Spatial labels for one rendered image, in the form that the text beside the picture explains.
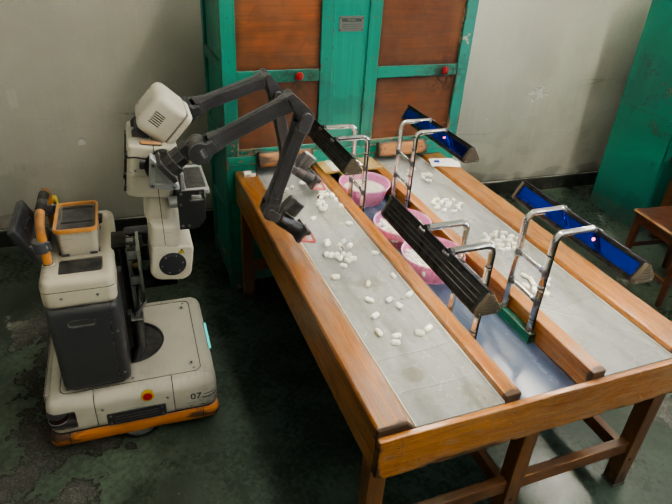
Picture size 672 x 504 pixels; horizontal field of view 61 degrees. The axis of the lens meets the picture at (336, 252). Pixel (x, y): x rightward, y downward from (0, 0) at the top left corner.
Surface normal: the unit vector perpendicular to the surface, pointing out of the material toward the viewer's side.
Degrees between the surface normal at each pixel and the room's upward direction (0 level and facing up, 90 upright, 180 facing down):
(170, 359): 0
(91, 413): 90
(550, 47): 90
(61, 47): 90
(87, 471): 0
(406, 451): 90
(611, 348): 0
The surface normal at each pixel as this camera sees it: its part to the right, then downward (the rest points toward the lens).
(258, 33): 0.36, 0.50
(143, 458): 0.06, -0.85
